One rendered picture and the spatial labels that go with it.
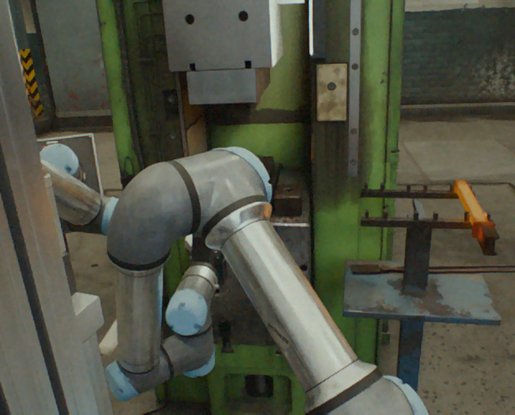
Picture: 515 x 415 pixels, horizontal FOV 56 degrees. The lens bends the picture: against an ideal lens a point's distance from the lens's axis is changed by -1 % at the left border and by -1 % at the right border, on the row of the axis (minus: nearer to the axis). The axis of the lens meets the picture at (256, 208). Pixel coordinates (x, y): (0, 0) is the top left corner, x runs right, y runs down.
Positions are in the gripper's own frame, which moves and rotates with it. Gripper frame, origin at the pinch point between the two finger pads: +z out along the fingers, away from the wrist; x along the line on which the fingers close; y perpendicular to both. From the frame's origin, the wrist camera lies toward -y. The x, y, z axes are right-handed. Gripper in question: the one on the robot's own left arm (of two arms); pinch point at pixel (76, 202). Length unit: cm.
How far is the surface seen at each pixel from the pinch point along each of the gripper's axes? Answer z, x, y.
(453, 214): 185, -256, -15
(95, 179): 10.4, -5.7, 7.8
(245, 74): -12, -51, 27
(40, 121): 633, 81, 265
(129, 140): 25.0, -18.0, 23.3
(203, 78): -7.6, -39.9, 28.5
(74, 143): 10.4, -1.2, 19.8
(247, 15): -20, -52, 40
